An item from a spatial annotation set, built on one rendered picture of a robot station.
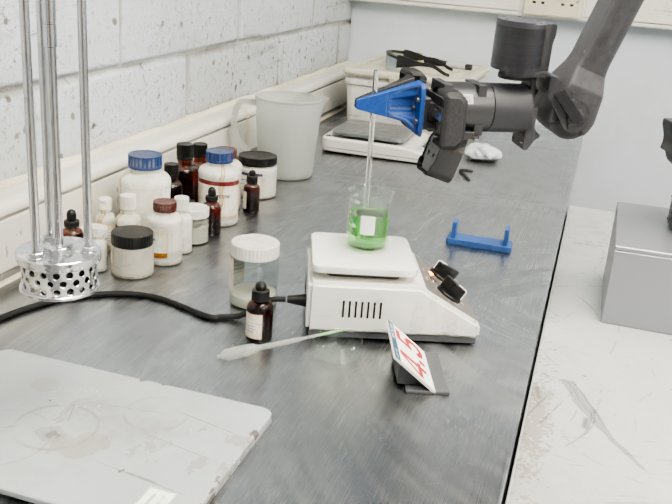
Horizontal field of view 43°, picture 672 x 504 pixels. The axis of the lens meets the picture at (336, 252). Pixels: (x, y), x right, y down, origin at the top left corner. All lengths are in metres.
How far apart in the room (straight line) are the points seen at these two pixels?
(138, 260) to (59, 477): 0.45
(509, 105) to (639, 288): 0.29
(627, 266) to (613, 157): 1.35
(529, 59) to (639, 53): 1.42
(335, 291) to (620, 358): 0.34
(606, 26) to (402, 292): 0.38
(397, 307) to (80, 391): 0.35
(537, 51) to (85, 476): 0.65
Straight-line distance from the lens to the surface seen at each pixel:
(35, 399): 0.85
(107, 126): 1.36
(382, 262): 0.98
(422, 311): 0.97
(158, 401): 0.83
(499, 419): 0.87
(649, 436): 0.90
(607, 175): 2.46
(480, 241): 1.34
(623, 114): 2.43
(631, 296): 1.12
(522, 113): 1.02
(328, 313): 0.97
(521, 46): 1.00
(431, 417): 0.85
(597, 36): 1.04
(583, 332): 1.09
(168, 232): 1.16
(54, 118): 0.70
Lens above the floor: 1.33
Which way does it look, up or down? 20 degrees down
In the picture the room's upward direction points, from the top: 4 degrees clockwise
